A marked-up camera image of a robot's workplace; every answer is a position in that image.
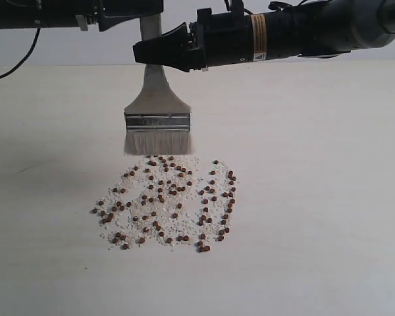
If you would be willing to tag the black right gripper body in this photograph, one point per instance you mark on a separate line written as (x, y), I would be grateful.
(227, 38)

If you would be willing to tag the wooden paint brush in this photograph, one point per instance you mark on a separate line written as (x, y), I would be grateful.
(157, 121)

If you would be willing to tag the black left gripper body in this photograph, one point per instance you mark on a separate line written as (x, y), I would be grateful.
(30, 14)

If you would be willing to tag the brown beans and white crumbs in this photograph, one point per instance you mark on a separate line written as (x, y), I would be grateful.
(172, 200)

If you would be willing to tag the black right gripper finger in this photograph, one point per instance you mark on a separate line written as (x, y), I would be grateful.
(168, 49)

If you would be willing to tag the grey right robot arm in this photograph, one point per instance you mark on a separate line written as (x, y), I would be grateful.
(316, 29)

